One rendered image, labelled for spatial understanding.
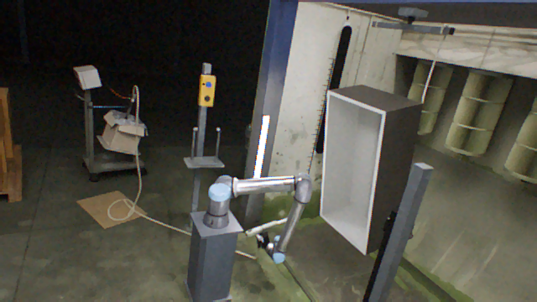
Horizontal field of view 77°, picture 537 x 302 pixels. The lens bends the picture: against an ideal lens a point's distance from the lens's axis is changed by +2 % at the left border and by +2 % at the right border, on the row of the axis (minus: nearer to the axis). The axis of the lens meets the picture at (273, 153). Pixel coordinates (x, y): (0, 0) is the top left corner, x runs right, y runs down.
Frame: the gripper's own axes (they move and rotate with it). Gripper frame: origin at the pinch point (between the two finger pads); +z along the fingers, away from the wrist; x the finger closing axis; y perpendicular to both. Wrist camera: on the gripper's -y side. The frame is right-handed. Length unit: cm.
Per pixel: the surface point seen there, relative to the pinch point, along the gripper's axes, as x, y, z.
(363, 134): 95, -79, -21
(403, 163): 85, -78, -72
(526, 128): 175, -96, -104
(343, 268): 67, 43, -41
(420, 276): 123, 47, -83
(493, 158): 206, -50, -76
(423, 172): -9, -136, -147
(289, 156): 59, -42, 40
